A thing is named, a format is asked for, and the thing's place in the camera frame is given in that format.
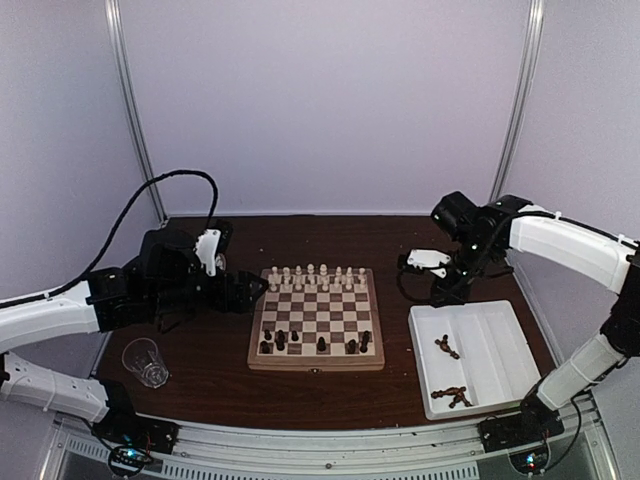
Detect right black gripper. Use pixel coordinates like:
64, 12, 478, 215
430, 237, 499, 309

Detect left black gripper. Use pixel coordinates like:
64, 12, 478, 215
149, 265, 268, 316

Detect brown chess pieces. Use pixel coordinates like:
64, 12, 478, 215
434, 334, 460, 360

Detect wooden chess board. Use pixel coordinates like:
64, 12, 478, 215
247, 268, 385, 372

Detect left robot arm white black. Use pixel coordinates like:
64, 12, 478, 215
1, 228, 268, 444

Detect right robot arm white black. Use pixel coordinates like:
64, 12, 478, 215
431, 191, 639, 442

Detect white chess pieces row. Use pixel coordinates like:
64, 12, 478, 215
263, 264, 370, 293

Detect brown chess piece pile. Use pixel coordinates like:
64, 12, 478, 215
430, 386, 473, 409

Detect white plastic compartment tray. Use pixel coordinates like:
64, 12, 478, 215
408, 300, 541, 421

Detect clear drinking glass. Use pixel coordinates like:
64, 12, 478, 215
121, 338, 170, 389

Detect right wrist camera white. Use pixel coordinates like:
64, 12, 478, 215
397, 249, 451, 278

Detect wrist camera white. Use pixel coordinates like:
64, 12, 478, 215
397, 249, 451, 278
194, 220, 233, 277

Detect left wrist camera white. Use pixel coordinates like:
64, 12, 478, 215
194, 220, 233, 277

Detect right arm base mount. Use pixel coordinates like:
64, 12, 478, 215
478, 414, 565, 453

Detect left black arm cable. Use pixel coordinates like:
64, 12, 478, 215
49, 169, 220, 296

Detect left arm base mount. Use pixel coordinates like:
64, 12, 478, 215
93, 413, 179, 454

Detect front aluminium rail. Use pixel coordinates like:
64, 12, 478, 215
42, 394, 616, 480

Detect right aluminium frame post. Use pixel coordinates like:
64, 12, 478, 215
487, 0, 545, 202

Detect aluminium frame post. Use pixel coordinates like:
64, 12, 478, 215
103, 0, 169, 221
487, 0, 545, 202

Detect left aluminium frame post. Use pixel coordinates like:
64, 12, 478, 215
103, 0, 169, 221

